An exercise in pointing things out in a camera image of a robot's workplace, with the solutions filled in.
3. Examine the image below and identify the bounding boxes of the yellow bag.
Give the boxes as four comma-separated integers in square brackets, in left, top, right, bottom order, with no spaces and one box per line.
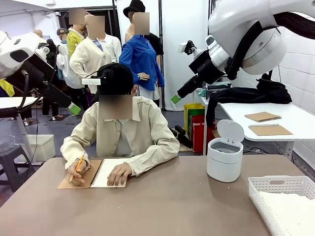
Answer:
[184,103,206,140]

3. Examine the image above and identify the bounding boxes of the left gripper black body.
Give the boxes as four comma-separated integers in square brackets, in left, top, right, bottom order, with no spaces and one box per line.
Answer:
[13,54,60,95]

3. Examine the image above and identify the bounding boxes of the white cardigan mannequin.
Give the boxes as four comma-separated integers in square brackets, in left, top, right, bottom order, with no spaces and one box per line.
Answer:
[69,14,123,95]

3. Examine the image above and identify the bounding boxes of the closed brown spiral notebook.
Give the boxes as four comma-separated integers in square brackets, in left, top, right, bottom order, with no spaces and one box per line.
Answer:
[248,123,294,137]

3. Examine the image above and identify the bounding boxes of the white perforated plastic basket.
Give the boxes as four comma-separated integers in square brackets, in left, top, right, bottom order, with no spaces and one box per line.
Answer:
[247,175,315,236]

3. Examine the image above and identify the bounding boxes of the blue shirt mannequin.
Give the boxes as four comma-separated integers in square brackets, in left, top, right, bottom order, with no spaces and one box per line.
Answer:
[119,12,165,102]

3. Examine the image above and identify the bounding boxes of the gray tray teal cloth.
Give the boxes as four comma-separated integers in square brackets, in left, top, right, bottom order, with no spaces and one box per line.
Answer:
[197,82,232,99]

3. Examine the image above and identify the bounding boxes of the clear bowl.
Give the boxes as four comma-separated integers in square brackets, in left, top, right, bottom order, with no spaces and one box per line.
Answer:
[0,135,16,152]

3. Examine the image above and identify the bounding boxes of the person's right hand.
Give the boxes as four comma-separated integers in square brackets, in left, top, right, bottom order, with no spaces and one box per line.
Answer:
[67,159,90,186]

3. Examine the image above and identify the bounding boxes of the person's left hand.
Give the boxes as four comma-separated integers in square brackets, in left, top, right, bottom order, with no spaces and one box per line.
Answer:
[107,163,133,187]

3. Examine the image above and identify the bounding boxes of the head-mounted camera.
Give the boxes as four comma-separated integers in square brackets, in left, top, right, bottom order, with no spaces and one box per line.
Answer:
[81,62,116,86]

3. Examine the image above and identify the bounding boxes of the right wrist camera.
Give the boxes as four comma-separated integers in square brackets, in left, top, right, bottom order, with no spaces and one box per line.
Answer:
[179,40,198,56]

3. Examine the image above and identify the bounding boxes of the dark gray stool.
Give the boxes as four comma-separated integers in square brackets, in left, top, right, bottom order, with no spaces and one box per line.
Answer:
[0,144,37,192]

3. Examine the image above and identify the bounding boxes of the white pedestal table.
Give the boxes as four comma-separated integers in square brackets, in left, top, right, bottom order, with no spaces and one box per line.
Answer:
[0,96,44,165]

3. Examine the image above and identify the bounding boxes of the yellow cloth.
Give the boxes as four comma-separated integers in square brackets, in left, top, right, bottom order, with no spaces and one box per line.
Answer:
[0,78,16,98]

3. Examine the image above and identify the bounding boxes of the yellow jacket mannequin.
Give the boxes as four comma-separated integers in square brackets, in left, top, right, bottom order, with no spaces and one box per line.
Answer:
[66,8,87,59]

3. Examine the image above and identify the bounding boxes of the person's head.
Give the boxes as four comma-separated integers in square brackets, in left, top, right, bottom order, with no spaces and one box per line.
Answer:
[94,62,138,121]

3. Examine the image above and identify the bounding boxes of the black cap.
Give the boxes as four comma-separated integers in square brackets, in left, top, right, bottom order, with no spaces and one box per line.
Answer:
[94,62,135,97]

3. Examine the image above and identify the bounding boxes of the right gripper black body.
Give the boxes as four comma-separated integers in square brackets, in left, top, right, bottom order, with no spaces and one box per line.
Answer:
[189,50,226,85]

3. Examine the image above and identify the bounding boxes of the black garment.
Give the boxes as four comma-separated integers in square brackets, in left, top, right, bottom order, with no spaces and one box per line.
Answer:
[205,73,293,128]

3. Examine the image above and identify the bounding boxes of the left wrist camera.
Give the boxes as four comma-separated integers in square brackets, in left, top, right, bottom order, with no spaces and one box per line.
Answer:
[34,43,58,61]

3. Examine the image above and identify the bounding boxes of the white backdrop screen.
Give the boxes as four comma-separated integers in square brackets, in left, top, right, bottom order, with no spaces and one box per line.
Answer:
[116,0,211,112]

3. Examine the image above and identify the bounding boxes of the black blocks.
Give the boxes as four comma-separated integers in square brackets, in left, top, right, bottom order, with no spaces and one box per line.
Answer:
[174,124,194,149]

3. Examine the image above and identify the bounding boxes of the person's right forearm cream sleeve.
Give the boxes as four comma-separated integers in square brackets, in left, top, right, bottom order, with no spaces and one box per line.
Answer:
[60,137,92,170]

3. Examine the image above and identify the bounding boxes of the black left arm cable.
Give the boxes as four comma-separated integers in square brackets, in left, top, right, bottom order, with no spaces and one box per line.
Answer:
[14,69,30,111]

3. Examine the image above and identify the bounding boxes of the yellow pencil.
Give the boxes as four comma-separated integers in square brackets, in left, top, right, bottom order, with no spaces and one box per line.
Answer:
[68,152,86,184]

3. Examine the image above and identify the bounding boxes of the black arm cable sleeve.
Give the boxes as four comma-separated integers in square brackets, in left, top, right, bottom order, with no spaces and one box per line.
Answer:
[226,11,315,81]

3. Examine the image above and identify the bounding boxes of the black backdrop stand pole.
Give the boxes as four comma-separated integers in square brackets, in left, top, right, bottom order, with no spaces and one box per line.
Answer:
[111,0,122,63]
[158,0,165,110]

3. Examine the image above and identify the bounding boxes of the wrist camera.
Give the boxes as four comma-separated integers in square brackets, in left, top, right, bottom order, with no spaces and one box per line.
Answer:
[179,40,198,56]
[34,43,58,61]

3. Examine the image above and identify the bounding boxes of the gray cap mannequin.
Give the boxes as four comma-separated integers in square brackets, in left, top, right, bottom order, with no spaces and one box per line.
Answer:
[56,28,69,46]

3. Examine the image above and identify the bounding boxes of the person's torso cream jacket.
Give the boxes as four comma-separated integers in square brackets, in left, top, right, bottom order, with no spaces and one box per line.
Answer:
[73,95,173,158]

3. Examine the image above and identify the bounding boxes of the black tee mannequin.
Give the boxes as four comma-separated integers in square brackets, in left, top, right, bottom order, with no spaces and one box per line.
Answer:
[124,6,165,57]

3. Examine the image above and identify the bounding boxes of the brown cardboard sheet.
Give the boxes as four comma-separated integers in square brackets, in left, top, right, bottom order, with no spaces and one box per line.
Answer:
[244,111,282,123]

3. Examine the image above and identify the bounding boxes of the white storage bin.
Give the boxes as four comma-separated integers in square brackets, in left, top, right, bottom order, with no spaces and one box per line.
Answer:
[17,134,57,163]

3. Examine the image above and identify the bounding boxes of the spiral notebook brown cover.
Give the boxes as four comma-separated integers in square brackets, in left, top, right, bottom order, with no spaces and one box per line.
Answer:
[57,158,128,190]

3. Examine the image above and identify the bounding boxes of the black bucket hat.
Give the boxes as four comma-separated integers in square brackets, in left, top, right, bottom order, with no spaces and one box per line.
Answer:
[123,0,146,18]

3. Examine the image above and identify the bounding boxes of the person's left forearm cream sleeve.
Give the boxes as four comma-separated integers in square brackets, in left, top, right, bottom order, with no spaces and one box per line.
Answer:
[127,141,180,177]

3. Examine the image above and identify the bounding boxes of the white side table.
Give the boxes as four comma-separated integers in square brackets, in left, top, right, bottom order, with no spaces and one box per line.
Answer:
[195,86,315,158]

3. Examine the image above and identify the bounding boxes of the white lidded trash bin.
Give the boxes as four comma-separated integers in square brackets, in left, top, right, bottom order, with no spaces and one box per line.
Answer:
[206,119,245,183]

